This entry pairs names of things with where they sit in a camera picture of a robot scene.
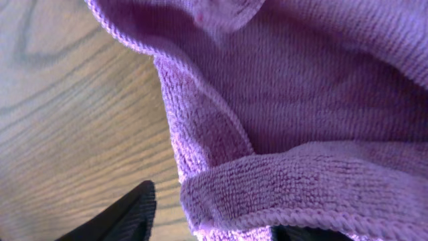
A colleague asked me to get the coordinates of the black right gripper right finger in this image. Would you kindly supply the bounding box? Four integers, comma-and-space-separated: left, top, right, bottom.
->
271, 225, 353, 241

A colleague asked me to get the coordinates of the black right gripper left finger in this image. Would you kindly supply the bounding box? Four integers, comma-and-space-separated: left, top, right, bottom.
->
58, 180, 156, 241

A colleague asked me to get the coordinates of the purple microfiber cloth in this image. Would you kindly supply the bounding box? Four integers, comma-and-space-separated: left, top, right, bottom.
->
88, 0, 427, 240

